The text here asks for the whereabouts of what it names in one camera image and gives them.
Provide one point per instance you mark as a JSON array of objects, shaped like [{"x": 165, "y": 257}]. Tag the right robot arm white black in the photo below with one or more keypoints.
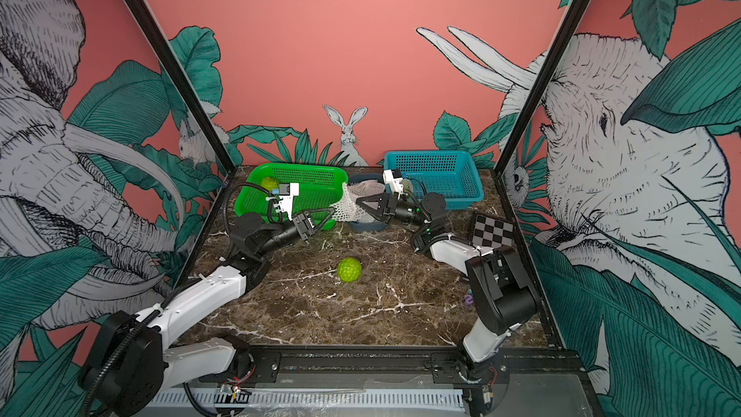
[{"x": 503, "y": 292}]

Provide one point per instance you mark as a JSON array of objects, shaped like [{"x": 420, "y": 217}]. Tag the stack of white foam nets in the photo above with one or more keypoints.
[{"x": 366, "y": 188}]

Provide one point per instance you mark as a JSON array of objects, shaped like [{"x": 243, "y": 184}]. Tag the black front mounting rail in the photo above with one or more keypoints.
[{"x": 446, "y": 365}]

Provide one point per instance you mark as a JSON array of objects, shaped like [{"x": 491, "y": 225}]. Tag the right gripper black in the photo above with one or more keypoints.
[{"x": 390, "y": 209}]

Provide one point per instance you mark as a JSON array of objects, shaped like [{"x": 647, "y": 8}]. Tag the black left frame post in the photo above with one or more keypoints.
[{"x": 146, "y": 21}]

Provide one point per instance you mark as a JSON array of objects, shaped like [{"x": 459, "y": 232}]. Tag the black right frame post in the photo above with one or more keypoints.
[{"x": 570, "y": 22}]

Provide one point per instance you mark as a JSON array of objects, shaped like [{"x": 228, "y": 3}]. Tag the dark blue small bin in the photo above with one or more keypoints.
[{"x": 366, "y": 224}]

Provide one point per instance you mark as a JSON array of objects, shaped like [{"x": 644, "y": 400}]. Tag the teal plastic basket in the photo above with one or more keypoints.
[{"x": 452, "y": 174}]

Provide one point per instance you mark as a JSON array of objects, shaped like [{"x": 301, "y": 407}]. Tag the white slotted cable duct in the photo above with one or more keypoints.
[{"x": 264, "y": 398}]

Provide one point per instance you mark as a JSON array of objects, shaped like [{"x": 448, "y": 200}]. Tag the bright green plastic basket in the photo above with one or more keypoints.
[{"x": 319, "y": 187}]

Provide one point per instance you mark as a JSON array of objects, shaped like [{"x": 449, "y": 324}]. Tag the green custard apple front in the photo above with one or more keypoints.
[{"x": 349, "y": 270}]

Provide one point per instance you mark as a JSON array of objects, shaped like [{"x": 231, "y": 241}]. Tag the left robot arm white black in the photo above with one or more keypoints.
[{"x": 134, "y": 357}]

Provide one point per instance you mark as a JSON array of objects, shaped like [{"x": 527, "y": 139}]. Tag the black white checkerboard plate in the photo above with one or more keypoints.
[{"x": 489, "y": 231}]

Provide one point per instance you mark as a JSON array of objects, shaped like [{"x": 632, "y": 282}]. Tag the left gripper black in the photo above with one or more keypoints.
[{"x": 302, "y": 226}]

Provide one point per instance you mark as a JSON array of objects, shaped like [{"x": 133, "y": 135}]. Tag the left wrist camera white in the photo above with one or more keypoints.
[{"x": 280, "y": 202}]

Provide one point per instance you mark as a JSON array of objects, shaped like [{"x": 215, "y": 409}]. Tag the black frame post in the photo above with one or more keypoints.
[
  {"x": 570, "y": 22},
  {"x": 146, "y": 21}
]

